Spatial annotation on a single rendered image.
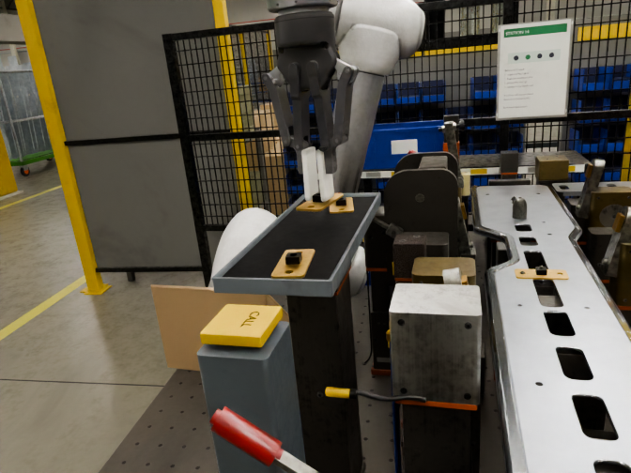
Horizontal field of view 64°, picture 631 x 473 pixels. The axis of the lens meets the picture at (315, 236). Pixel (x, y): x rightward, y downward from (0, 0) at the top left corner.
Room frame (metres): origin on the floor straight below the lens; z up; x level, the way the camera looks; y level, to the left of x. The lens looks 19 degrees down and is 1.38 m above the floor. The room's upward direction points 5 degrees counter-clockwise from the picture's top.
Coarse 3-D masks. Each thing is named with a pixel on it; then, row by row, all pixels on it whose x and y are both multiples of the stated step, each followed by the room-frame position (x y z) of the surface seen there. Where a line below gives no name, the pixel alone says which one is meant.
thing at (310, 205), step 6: (318, 192) 0.69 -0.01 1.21; (318, 198) 0.67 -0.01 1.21; (336, 198) 0.68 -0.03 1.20; (306, 204) 0.67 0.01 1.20; (312, 204) 0.67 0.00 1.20; (318, 204) 0.66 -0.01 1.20; (324, 204) 0.66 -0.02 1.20; (330, 204) 0.66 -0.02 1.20; (300, 210) 0.65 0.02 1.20; (306, 210) 0.64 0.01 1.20; (312, 210) 0.64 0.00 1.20; (318, 210) 0.64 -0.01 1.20
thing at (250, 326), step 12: (228, 312) 0.44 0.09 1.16; (240, 312) 0.44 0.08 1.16; (252, 312) 0.44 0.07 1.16; (264, 312) 0.43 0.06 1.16; (276, 312) 0.43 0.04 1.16; (216, 324) 0.42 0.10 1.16; (228, 324) 0.42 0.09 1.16; (240, 324) 0.41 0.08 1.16; (252, 324) 0.41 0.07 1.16; (264, 324) 0.41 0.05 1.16; (276, 324) 0.42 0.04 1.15; (204, 336) 0.40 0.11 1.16; (216, 336) 0.40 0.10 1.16; (228, 336) 0.40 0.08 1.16; (240, 336) 0.39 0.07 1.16; (252, 336) 0.39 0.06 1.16; (264, 336) 0.39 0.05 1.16
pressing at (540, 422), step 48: (480, 192) 1.37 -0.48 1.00; (528, 192) 1.33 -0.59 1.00; (576, 240) 0.96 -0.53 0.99; (528, 288) 0.75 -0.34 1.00; (576, 288) 0.73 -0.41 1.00; (528, 336) 0.60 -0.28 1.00; (576, 336) 0.59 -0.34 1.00; (624, 336) 0.58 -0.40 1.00; (528, 384) 0.50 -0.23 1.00; (576, 384) 0.49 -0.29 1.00; (624, 384) 0.48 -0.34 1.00; (528, 432) 0.42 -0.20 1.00; (576, 432) 0.42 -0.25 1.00; (624, 432) 0.41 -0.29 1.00
